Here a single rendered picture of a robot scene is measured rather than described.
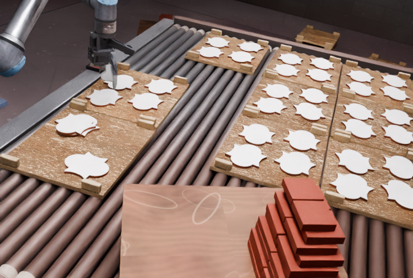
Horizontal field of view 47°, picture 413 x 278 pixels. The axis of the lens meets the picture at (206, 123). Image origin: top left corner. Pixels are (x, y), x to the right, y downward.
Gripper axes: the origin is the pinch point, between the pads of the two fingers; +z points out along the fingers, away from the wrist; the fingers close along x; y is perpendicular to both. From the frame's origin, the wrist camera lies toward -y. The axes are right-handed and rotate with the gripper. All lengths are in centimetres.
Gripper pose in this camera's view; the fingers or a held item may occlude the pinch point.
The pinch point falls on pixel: (109, 81)
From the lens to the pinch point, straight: 182.6
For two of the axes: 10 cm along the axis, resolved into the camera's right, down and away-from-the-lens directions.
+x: 5.1, 4.8, -7.2
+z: -1.3, 8.6, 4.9
